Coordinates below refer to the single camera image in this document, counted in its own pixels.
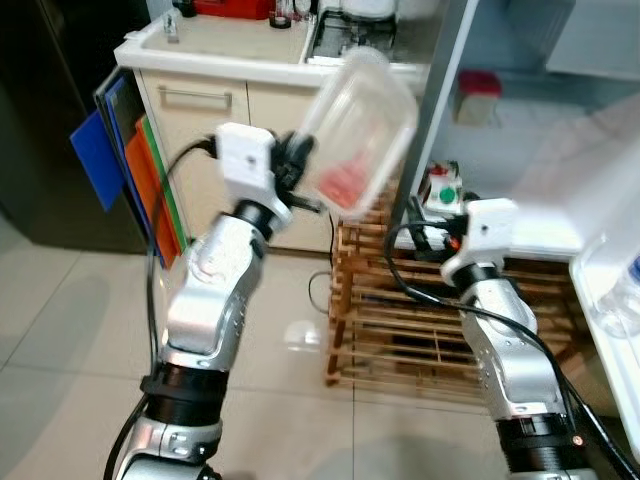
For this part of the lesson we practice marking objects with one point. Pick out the wooden slatted rack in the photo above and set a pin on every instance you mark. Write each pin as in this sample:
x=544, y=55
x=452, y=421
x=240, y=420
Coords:
x=400, y=340

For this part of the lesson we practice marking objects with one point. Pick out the silver sink faucet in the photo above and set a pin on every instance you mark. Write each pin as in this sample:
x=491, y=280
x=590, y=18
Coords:
x=172, y=28

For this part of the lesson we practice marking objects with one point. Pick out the orange cutting board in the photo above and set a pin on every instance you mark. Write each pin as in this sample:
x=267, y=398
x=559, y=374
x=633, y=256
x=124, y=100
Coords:
x=150, y=200

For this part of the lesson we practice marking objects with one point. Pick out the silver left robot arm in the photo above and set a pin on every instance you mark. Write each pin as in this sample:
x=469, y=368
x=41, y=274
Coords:
x=215, y=290

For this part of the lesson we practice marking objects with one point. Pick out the dark framed blue board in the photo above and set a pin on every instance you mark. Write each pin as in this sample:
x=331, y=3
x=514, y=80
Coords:
x=118, y=95

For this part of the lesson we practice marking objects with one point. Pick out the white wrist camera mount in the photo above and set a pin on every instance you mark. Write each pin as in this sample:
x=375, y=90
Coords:
x=490, y=230
x=245, y=160

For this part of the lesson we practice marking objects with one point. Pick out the red box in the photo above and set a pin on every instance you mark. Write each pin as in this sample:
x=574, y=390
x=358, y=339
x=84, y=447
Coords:
x=235, y=8

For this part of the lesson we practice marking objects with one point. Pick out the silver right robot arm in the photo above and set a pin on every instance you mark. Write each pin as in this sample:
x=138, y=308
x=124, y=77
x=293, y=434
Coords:
x=510, y=360

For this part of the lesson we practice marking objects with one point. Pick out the cream kitchen counter cabinet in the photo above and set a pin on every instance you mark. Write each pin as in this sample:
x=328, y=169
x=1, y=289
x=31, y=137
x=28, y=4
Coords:
x=200, y=130

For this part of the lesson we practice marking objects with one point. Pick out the clear plastic food container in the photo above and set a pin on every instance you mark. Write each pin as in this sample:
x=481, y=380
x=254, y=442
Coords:
x=370, y=110

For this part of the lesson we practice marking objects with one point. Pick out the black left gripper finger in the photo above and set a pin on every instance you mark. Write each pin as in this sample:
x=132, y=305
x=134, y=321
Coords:
x=305, y=204
x=304, y=145

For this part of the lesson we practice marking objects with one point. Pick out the black fridge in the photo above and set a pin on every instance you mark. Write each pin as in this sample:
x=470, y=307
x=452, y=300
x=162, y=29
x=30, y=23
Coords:
x=40, y=120

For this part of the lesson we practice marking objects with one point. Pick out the white fridge door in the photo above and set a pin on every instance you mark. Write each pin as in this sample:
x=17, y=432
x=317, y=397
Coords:
x=600, y=230

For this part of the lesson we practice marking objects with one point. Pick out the clear water bottle blue label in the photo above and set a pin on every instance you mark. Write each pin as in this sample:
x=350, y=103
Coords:
x=625, y=300

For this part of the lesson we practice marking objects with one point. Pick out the white packet with green dot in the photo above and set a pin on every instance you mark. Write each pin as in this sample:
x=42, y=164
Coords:
x=443, y=190

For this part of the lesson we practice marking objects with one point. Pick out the gas stove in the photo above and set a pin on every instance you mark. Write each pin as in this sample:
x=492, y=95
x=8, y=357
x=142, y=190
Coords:
x=345, y=40

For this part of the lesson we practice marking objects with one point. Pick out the green cutting board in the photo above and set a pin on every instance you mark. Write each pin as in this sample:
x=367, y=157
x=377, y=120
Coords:
x=160, y=160

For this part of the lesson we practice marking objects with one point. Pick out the red lid food container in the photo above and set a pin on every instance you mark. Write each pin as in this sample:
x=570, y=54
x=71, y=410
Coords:
x=480, y=95

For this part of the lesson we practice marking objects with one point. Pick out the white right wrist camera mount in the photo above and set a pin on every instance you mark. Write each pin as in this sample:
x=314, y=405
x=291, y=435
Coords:
x=490, y=230

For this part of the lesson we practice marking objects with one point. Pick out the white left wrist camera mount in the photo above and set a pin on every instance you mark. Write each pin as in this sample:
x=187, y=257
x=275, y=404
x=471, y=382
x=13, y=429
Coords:
x=245, y=160

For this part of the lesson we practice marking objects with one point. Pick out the white pot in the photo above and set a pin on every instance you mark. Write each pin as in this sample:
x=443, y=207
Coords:
x=370, y=8

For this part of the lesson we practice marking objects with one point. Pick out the red meat slices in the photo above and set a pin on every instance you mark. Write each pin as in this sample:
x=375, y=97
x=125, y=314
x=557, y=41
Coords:
x=345, y=183

